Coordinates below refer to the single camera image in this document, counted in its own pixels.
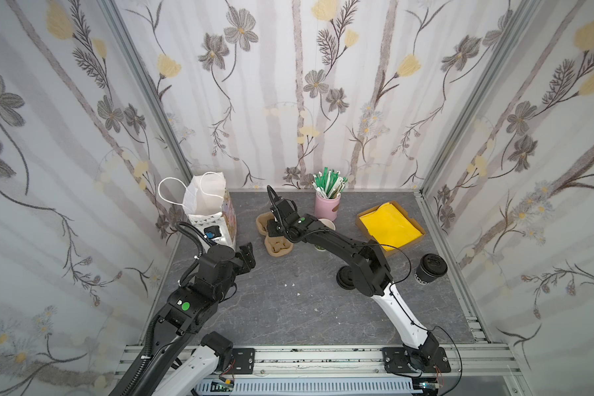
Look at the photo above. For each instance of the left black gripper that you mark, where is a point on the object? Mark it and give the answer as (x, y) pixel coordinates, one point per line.
(243, 256)

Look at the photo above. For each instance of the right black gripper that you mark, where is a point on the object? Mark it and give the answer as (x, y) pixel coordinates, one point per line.
(285, 220)

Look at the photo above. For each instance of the brown pulp cup carrier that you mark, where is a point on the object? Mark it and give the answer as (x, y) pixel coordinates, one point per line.
(278, 246)

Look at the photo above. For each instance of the white cartoon paper gift bag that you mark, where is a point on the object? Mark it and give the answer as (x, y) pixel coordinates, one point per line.
(206, 202)

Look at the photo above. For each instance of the black cup lid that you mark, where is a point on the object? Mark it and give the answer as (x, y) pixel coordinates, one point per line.
(433, 265)

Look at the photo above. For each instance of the black paper coffee cup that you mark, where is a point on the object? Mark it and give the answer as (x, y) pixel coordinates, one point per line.
(423, 277)

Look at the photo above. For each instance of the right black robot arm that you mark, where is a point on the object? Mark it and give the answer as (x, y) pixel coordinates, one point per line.
(367, 271)

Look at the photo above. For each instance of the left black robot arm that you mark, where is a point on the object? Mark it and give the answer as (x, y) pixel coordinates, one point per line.
(188, 308)

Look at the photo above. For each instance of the stacked green paper cups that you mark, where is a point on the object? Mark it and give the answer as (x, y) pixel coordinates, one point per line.
(329, 225)

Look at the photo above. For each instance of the pink cup holder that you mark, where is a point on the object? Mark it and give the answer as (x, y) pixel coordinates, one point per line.
(326, 208)

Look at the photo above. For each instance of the green white straw bundle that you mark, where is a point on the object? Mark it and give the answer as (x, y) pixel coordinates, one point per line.
(329, 184)

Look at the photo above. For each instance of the stack of black lids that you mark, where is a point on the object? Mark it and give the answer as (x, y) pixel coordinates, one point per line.
(344, 278)

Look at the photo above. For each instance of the yellow napkins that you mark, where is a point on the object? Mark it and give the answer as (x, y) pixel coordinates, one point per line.
(390, 225)

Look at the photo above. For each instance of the aluminium mounting rail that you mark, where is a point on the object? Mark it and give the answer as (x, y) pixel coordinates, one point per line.
(462, 369)

